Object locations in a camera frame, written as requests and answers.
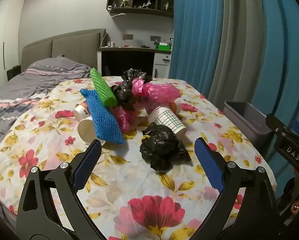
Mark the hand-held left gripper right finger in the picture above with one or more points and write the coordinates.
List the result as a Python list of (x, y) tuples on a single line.
[(209, 165)]

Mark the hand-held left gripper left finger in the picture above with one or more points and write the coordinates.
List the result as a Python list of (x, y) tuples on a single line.
[(87, 165)]

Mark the large apple print paper cup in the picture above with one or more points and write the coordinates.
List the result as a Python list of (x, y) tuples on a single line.
[(85, 130)]

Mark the grey plastic bin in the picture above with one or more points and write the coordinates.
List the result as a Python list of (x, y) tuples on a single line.
[(254, 125)]

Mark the black plastic bag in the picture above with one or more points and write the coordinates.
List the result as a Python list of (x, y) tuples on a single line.
[(124, 93), (162, 145)]

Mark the green grid paper cup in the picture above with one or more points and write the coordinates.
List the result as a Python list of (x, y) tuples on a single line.
[(168, 121)]

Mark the floral tablecloth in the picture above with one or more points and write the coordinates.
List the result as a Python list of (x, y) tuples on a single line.
[(129, 180)]

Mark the blue foam net sleeve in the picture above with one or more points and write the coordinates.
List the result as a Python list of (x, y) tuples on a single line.
[(104, 120)]

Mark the orange print paper cup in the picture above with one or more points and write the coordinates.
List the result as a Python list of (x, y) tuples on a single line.
[(176, 105), (80, 111)]

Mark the red clear plastic bag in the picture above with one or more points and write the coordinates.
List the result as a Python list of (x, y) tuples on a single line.
[(125, 117)]

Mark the green foam net sleeve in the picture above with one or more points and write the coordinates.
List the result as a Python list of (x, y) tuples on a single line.
[(102, 87)]

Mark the pink plastic bag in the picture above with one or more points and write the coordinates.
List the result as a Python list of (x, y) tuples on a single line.
[(154, 92)]

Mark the grey striped blanket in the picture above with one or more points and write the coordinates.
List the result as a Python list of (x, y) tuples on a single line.
[(27, 85)]

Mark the white drawer cabinet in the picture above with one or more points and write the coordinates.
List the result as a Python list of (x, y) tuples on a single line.
[(162, 67)]

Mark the blue and grey curtain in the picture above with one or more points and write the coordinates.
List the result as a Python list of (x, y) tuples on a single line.
[(227, 42)]

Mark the grey padded headboard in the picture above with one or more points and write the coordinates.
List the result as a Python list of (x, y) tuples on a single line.
[(72, 47)]

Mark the black nightstand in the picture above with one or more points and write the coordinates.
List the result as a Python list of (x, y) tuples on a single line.
[(13, 72)]

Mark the dark top desk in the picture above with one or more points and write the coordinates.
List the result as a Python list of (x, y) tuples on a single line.
[(129, 50)]

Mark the green box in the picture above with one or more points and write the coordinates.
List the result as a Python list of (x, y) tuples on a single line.
[(164, 47)]

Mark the grey wall socket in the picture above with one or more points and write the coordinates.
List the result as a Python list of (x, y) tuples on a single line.
[(127, 37), (155, 38)]

